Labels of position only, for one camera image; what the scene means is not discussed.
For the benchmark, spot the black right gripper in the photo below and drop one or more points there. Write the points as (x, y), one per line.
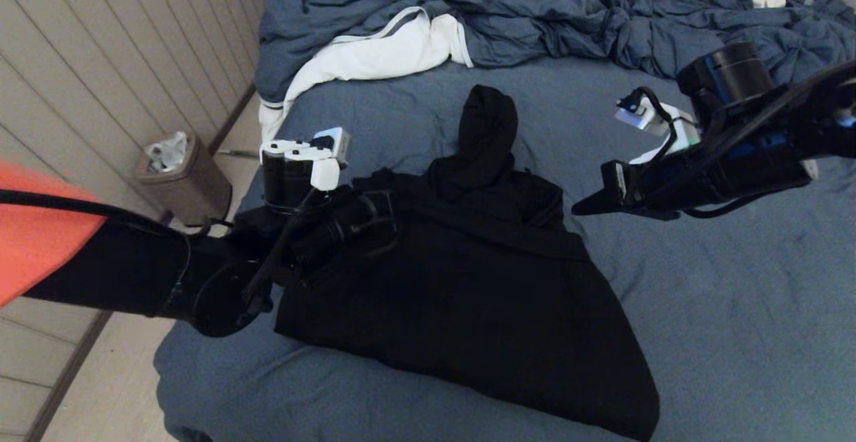
(722, 178)

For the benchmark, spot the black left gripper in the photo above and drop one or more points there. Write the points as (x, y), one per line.
(341, 228)

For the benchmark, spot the black hooded sweatshirt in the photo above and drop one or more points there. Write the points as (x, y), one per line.
(481, 308)

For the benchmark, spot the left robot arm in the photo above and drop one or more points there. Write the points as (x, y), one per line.
(134, 268)

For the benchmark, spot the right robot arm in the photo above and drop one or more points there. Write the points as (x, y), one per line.
(732, 77)

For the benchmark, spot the brown trash bin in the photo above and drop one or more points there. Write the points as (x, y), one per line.
(194, 191)

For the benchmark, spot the white garment with dark stripe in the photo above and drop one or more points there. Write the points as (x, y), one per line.
(348, 64)

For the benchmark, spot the blue bed sheet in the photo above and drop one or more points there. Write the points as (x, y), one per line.
(735, 308)

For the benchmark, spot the crumpled blue duvet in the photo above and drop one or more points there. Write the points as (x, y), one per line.
(568, 17)

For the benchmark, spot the white plastic bin bag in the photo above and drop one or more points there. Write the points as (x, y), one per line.
(167, 153)

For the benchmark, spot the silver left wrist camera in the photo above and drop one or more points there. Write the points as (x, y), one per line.
(334, 144)

